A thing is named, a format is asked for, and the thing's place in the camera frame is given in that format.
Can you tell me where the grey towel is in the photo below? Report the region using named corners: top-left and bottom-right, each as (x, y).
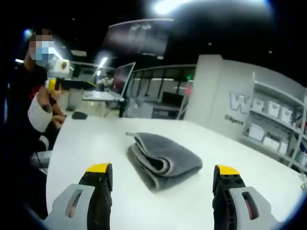
top-left (125, 131), bottom-right (203, 192)

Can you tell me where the person's left hand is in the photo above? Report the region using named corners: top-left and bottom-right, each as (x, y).
top-left (37, 89), bottom-right (58, 106)

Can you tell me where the grey waste bin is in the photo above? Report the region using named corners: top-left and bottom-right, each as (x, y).
top-left (68, 90), bottom-right (83, 111)

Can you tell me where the small black object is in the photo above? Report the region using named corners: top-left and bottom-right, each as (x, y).
top-left (71, 111), bottom-right (88, 120)

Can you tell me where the grey background desk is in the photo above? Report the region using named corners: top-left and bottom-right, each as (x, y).
top-left (82, 91), bottom-right (126, 103)

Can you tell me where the long ceiling light strip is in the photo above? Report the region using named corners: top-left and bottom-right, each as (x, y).
top-left (97, 56), bottom-right (109, 69)

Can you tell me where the person's black clothed torso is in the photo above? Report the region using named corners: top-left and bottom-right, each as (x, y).
top-left (4, 28), bottom-right (66, 220)

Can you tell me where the white metal shelf rack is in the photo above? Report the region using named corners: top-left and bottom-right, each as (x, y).
top-left (239, 71), bottom-right (307, 173)

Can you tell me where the dark hanging ceiling screen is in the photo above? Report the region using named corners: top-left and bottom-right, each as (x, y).
top-left (104, 18), bottom-right (174, 58)

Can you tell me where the row of white storage boxes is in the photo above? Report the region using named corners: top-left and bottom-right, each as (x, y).
top-left (247, 99), bottom-right (307, 166)

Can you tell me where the black background monitor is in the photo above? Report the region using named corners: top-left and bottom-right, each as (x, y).
top-left (161, 91), bottom-right (184, 106)

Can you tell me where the bright ceiling light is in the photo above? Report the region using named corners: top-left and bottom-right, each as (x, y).
top-left (152, 0), bottom-right (184, 14)

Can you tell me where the wall lettering sign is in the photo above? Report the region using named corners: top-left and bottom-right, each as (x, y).
top-left (224, 90), bottom-right (250, 127)

